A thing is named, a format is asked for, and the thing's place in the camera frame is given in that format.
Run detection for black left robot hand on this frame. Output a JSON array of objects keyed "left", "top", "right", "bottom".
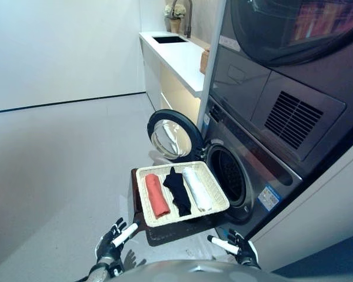
[{"left": 94, "top": 217, "right": 141, "bottom": 267}]

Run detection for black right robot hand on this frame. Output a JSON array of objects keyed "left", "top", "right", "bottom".
[{"left": 207, "top": 230, "right": 261, "bottom": 269}]

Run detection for grey washing machine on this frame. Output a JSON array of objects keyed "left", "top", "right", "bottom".
[{"left": 200, "top": 96, "right": 304, "bottom": 239}]

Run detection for round washing machine door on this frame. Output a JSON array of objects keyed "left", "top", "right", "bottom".
[{"left": 146, "top": 109, "right": 206, "bottom": 163}]

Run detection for grey robot torso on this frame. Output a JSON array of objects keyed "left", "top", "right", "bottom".
[{"left": 104, "top": 259, "right": 280, "bottom": 282}]

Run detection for dark brown stool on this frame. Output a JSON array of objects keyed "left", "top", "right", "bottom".
[{"left": 129, "top": 167, "right": 219, "bottom": 247}]

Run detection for rolled coral red cloth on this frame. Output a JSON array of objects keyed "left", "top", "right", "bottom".
[{"left": 144, "top": 173, "right": 171, "bottom": 219}]

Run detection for rolled white cloth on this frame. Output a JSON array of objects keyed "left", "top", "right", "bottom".
[{"left": 182, "top": 167, "right": 214, "bottom": 213}]

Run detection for white wicker basket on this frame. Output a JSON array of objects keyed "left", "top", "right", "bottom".
[{"left": 135, "top": 160, "right": 231, "bottom": 228}]

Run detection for black crumpled garment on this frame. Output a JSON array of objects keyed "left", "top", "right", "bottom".
[{"left": 162, "top": 166, "right": 192, "bottom": 218}]

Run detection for white counter cabinet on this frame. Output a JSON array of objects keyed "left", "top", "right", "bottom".
[{"left": 138, "top": 31, "right": 207, "bottom": 126}]

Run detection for grey stacked dryer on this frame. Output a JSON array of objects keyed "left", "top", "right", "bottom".
[{"left": 208, "top": 0, "right": 353, "bottom": 179}]

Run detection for white vertical cabinet panel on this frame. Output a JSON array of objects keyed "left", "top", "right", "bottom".
[{"left": 196, "top": 0, "right": 227, "bottom": 128}]

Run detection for small woven brown basket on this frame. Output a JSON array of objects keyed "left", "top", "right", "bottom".
[{"left": 199, "top": 46, "right": 211, "bottom": 75}]

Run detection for black countertop sink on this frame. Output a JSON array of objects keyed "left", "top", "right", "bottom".
[{"left": 151, "top": 35, "right": 188, "bottom": 45}]

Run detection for white flowers in pot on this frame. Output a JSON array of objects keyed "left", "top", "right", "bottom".
[{"left": 164, "top": 4, "right": 187, "bottom": 34}]

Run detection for bronze kitchen faucet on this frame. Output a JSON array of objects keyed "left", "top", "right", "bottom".
[{"left": 171, "top": 0, "right": 194, "bottom": 38}]

